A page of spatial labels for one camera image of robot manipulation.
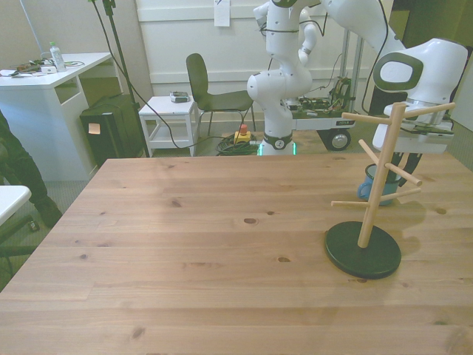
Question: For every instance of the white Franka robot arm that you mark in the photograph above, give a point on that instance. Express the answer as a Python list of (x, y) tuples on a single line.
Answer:
[(281, 92)]

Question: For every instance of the white desk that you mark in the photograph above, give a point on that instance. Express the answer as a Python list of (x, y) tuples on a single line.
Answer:
[(29, 111)]

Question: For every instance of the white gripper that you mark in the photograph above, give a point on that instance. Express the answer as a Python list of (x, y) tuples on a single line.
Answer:
[(425, 144)]

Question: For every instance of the black tripod stand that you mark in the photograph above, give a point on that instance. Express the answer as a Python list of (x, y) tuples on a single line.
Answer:
[(119, 48)]

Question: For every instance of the blue enamel mug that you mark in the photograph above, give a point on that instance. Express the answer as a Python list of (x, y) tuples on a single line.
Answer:
[(390, 188)]

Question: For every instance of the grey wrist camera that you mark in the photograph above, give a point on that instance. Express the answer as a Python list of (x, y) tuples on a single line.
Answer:
[(428, 128)]

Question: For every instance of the yellow red emergency stop button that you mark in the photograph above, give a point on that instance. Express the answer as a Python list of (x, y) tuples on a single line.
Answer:
[(242, 136)]

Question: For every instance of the black box case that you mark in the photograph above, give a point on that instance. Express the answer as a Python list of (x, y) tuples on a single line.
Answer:
[(111, 133)]

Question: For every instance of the white wheeled cart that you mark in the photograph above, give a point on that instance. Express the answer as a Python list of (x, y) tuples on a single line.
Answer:
[(340, 140)]

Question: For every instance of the white paper sheet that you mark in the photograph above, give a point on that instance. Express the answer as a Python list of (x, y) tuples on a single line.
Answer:
[(221, 13)]

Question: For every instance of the white rounded table top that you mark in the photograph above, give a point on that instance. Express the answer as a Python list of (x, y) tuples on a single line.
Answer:
[(11, 197)]

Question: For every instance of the clear plastic bottle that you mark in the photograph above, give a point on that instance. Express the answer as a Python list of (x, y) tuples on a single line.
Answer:
[(58, 57)]

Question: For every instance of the dark shell chair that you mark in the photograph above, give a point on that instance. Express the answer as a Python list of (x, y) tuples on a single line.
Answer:
[(197, 77)]

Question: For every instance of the desk clutter electronics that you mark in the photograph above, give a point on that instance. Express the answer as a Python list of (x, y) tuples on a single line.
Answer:
[(27, 68)]

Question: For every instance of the wooden mug tree black base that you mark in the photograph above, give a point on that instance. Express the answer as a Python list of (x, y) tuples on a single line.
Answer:
[(373, 255)]

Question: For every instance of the white side table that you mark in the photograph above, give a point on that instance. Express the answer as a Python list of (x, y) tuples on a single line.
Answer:
[(168, 107)]

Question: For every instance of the small grey device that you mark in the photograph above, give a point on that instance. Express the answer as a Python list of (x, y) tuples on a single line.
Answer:
[(179, 97)]

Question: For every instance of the person in dark clothes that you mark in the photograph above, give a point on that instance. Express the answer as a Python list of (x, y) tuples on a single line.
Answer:
[(22, 174)]

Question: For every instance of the white board panel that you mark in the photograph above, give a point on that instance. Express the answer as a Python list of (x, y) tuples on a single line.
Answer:
[(466, 111)]

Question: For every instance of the aluminium frame pole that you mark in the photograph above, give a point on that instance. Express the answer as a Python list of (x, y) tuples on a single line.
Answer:
[(358, 74)]

